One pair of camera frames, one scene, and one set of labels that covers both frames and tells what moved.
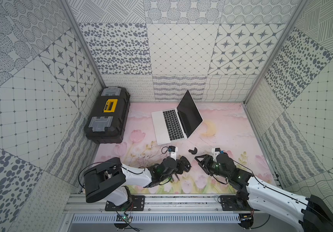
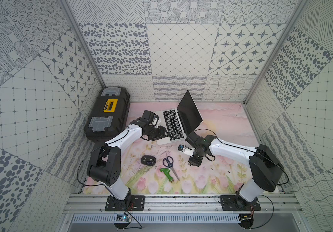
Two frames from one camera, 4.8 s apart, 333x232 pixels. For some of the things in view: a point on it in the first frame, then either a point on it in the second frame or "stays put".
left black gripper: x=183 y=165 to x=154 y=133
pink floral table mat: x=226 y=126 stays put
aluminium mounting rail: x=155 y=204 stays put
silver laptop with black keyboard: x=175 y=124 stays put
